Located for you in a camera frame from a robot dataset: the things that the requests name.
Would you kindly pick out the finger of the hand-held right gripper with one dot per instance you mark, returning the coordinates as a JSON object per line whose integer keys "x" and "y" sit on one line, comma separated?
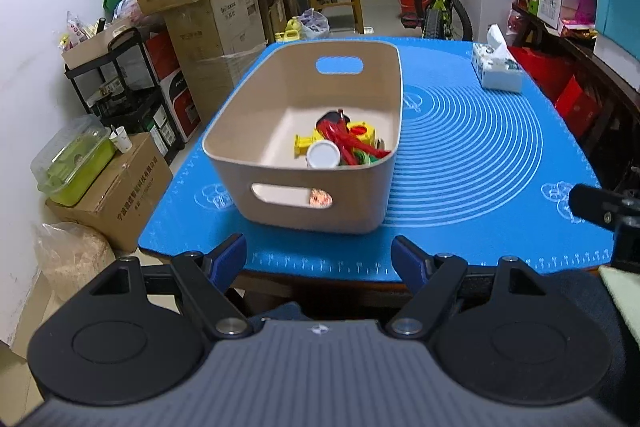
{"x": 595, "y": 204}

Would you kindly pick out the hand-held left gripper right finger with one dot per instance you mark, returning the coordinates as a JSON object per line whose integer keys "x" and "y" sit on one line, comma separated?
{"x": 406, "y": 259}

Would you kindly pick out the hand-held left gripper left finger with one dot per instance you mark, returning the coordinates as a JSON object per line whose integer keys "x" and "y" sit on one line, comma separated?
{"x": 231, "y": 259}

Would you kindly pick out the white round jar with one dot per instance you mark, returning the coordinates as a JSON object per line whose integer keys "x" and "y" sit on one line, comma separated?
{"x": 322, "y": 155}

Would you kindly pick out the beige plastic storage bin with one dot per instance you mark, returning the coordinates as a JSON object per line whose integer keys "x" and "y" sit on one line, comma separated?
{"x": 280, "y": 122}

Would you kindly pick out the red gift box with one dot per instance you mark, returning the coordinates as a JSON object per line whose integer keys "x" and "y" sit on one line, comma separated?
{"x": 580, "y": 107}

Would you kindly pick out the cardboard box with print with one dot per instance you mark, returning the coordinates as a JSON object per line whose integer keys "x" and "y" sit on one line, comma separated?
{"x": 125, "y": 192}

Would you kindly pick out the blue silicone mat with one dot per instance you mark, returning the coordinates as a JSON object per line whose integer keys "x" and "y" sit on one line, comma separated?
{"x": 475, "y": 147}

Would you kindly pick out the red bag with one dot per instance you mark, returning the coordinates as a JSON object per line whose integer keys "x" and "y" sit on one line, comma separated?
{"x": 537, "y": 67}

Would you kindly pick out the clear sack of grain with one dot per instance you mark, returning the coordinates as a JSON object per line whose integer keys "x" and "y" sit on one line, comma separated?
{"x": 70, "y": 257}

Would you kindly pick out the white paper cup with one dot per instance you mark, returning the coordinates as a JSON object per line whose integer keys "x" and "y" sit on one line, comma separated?
{"x": 121, "y": 141}

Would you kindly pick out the white tissue box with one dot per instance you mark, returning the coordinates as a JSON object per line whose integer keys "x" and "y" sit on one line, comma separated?
{"x": 497, "y": 67}

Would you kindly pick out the red and white appliance box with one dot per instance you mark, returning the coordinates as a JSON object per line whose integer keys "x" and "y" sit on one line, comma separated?
{"x": 177, "y": 92}

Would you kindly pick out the green container with clear lid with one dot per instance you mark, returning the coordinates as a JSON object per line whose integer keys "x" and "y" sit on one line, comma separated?
{"x": 75, "y": 162}

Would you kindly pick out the black metal cart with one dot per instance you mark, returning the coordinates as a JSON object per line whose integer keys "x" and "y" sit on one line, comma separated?
{"x": 125, "y": 97}

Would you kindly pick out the large taped cardboard box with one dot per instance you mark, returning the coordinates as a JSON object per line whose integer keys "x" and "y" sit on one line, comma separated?
{"x": 220, "y": 37}

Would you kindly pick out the yellow plastic toy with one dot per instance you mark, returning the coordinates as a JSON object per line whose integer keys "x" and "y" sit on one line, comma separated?
{"x": 289, "y": 32}

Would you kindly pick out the clear plastic bag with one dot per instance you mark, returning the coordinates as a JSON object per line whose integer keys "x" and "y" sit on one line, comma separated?
{"x": 314, "y": 23}

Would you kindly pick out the small cardboard box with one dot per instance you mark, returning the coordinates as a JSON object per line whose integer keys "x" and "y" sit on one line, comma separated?
{"x": 95, "y": 44}

